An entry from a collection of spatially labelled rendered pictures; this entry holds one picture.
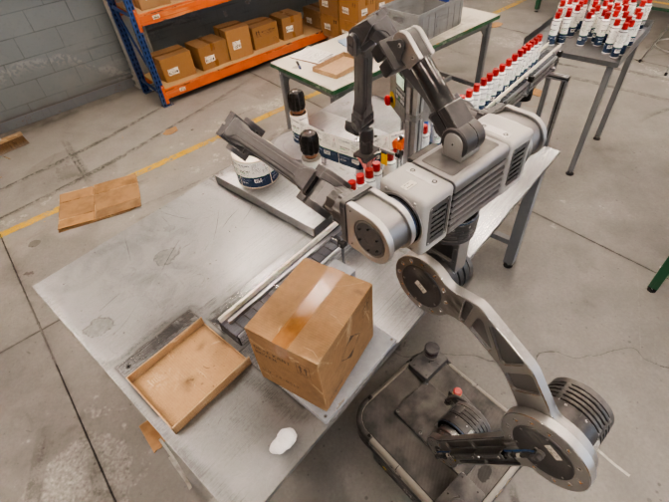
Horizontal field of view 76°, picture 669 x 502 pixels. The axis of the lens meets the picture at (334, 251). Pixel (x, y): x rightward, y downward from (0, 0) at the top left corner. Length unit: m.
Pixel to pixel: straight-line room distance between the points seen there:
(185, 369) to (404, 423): 0.96
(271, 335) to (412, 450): 0.98
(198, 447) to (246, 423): 0.15
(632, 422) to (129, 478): 2.35
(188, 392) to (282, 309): 0.45
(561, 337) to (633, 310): 0.48
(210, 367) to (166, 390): 0.15
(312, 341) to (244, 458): 0.41
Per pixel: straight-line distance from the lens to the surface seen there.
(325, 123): 2.50
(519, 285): 2.84
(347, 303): 1.20
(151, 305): 1.77
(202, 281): 1.77
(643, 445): 2.52
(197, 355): 1.56
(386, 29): 1.36
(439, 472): 1.94
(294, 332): 1.16
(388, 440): 1.96
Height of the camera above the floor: 2.07
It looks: 45 degrees down
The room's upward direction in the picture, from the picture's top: 6 degrees counter-clockwise
